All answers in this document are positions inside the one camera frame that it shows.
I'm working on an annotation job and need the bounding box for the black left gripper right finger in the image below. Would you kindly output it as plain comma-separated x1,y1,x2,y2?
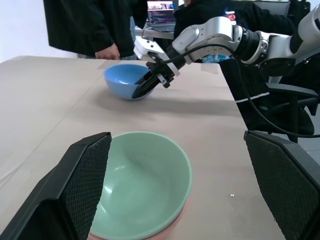
243,130,320,240

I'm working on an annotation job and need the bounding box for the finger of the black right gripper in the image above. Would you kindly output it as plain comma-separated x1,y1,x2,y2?
134,71,158,86
131,76,162,100

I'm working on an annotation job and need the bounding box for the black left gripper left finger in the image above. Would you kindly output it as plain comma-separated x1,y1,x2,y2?
0,131,113,240

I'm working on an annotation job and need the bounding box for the blue bowl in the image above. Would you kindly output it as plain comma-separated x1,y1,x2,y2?
103,63,157,101

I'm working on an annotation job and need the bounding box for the green bowl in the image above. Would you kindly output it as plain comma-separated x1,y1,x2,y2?
88,131,193,239

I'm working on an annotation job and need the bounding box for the pink bowl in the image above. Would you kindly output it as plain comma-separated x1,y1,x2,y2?
87,192,192,240

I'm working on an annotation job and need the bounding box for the person's bare hand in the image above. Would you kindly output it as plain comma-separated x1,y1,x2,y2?
94,42,121,61

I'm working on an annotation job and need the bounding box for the grey desk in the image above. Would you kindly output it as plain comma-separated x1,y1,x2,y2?
134,26,176,41

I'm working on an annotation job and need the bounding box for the blue plastic packet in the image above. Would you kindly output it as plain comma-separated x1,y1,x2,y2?
201,52,230,64

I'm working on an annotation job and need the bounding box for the open laptop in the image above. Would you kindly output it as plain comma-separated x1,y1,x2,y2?
144,0,177,33

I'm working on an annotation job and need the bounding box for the black office chair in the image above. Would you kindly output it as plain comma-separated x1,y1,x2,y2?
259,82,320,144

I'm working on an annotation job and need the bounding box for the standing person in black jacket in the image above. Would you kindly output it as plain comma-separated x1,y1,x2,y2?
42,0,149,60

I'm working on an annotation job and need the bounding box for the seated person in black clothes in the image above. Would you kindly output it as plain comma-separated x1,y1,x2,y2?
173,0,320,137

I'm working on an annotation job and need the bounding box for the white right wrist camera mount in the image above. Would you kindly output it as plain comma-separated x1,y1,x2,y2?
133,36,181,77

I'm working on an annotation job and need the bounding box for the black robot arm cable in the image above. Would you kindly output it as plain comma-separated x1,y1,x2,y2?
154,44,320,139

